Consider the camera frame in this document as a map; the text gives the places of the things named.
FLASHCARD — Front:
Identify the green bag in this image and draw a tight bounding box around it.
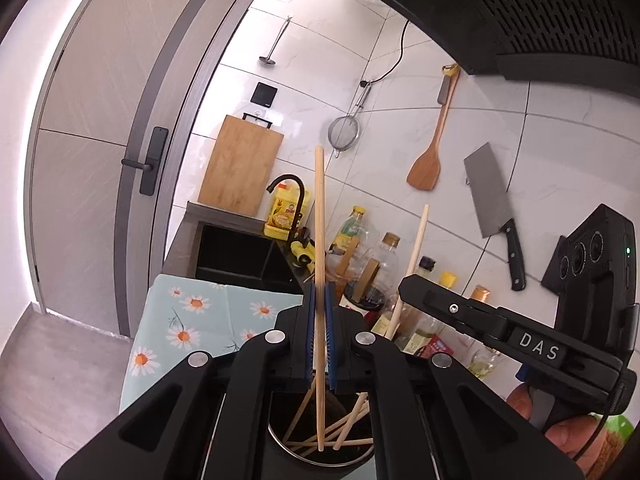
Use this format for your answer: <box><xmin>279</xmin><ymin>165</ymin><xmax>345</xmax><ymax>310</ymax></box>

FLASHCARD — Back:
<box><xmin>585</xmin><ymin>412</ymin><xmax>636</xmax><ymax>480</ymax></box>

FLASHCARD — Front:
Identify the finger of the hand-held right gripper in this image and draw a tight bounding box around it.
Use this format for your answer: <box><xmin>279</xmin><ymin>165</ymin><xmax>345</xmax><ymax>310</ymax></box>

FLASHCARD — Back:
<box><xmin>398</xmin><ymin>275</ymin><xmax>511</xmax><ymax>348</ymax></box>

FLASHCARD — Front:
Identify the yellow dish soap bottle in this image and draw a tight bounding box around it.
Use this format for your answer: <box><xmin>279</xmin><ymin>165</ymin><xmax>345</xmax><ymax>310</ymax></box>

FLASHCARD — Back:
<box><xmin>263</xmin><ymin>181</ymin><xmax>306</xmax><ymax>240</ymax></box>

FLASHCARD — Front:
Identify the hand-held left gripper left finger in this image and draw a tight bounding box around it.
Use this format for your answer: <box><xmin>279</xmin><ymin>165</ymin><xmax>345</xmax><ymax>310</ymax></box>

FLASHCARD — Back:
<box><xmin>55</xmin><ymin>282</ymin><xmax>317</xmax><ymax>480</ymax></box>

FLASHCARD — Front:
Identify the yellow cap oil bottle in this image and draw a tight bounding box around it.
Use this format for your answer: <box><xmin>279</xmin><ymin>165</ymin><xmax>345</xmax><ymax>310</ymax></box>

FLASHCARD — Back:
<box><xmin>330</xmin><ymin>205</ymin><xmax>371</xmax><ymax>261</ymax></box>

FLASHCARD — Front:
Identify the black wall panel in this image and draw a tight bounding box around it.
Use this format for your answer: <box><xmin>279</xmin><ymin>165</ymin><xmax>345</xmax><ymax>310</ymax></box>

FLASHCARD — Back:
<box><xmin>541</xmin><ymin>235</ymin><xmax>571</xmax><ymax>297</ymax></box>

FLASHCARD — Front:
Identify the grey door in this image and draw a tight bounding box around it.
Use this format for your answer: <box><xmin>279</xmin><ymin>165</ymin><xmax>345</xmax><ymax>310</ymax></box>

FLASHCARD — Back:
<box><xmin>30</xmin><ymin>0</ymin><xmax>266</xmax><ymax>341</ymax></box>

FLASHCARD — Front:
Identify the person's right hand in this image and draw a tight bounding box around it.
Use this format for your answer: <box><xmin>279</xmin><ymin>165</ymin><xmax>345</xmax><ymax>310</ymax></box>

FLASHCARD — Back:
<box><xmin>505</xmin><ymin>382</ymin><xmax>610</xmax><ymax>462</ymax></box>

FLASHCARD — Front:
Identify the black range hood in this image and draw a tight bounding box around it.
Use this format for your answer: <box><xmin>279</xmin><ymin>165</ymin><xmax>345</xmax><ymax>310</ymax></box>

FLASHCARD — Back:
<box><xmin>317</xmin><ymin>0</ymin><xmax>640</xmax><ymax>83</ymax></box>

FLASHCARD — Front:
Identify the small black wall switch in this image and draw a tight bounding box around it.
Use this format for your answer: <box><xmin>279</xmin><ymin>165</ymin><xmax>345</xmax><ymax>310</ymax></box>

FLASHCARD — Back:
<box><xmin>251</xmin><ymin>82</ymin><xmax>278</xmax><ymax>108</ymax></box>

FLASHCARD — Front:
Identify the wooden spatula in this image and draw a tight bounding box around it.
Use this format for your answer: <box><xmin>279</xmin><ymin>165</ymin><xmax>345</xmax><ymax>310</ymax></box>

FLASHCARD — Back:
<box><xmin>406</xmin><ymin>64</ymin><xmax>461</xmax><ymax>192</ymax></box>

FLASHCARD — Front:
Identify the black handled cleaver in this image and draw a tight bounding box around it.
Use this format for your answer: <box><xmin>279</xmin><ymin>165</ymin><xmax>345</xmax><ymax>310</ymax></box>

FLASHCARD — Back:
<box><xmin>463</xmin><ymin>142</ymin><xmax>527</xmax><ymax>292</ymax></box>

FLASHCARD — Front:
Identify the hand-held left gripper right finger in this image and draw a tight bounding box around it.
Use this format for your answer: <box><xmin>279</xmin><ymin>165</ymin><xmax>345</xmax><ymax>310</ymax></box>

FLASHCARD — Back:
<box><xmin>324</xmin><ymin>282</ymin><xmax>586</xmax><ymax>480</ymax></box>

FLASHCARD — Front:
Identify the black utensil holder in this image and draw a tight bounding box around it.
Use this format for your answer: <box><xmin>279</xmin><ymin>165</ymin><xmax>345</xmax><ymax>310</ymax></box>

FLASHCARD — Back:
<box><xmin>260</xmin><ymin>387</ymin><xmax>383</xmax><ymax>480</ymax></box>

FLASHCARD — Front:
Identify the dark curved faucet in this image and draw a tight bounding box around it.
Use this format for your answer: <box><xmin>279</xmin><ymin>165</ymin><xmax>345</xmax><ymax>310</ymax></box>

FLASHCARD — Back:
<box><xmin>265</xmin><ymin>174</ymin><xmax>307</xmax><ymax>256</ymax></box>

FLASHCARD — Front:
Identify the group of wooden chopsticks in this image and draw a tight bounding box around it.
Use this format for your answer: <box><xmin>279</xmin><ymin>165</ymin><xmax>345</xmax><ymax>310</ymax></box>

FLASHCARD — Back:
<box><xmin>282</xmin><ymin>380</ymin><xmax>376</xmax><ymax>458</ymax></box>

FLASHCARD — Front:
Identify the metal mesh strainer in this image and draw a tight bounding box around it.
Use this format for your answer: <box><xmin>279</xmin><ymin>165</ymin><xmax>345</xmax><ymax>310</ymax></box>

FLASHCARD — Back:
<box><xmin>327</xmin><ymin>80</ymin><xmax>373</xmax><ymax>158</ymax></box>

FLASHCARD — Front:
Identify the black sink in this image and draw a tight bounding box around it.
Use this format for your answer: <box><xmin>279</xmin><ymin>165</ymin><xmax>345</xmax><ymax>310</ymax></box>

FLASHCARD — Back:
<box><xmin>192</xmin><ymin>222</ymin><xmax>306</xmax><ymax>295</ymax></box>

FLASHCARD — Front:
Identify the floral light blue tablecloth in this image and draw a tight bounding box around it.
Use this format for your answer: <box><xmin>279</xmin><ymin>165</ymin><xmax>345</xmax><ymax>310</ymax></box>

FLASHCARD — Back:
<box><xmin>120</xmin><ymin>274</ymin><xmax>306</xmax><ymax>416</ymax></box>

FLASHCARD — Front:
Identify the thin black cord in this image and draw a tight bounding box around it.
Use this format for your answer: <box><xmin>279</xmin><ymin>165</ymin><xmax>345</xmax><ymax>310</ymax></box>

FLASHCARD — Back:
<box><xmin>360</xmin><ymin>19</ymin><xmax>408</xmax><ymax>86</ymax></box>

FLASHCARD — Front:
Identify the wooden cutting board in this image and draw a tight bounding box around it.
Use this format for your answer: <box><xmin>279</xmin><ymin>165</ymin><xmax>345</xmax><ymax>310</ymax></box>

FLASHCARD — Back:
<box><xmin>197</xmin><ymin>115</ymin><xmax>285</xmax><ymax>217</ymax></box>

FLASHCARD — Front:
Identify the slender wooden chopstick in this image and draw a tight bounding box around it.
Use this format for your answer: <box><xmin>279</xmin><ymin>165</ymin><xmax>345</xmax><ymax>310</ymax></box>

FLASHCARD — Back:
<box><xmin>384</xmin><ymin>204</ymin><xmax>431</xmax><ymax>341</ymax></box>
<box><xmin>314</xmin><ymin>146</ymin><xmax>328</xmax><ymax>452</ymax></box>

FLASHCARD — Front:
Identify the black door handle lock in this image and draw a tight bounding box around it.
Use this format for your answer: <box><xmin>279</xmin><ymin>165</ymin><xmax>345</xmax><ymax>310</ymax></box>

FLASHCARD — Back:
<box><xmin>121</xmin><ymin>126</ymin><xmax>170</xmax><ymax>196</ymax></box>

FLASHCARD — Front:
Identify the hanging metal ladle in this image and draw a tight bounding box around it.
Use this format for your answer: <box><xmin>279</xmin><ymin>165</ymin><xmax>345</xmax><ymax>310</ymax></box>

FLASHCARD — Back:
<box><xmin>258</xmin><ymin>16</ymin><xmax>293</xmax><ymax>67</ymax></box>

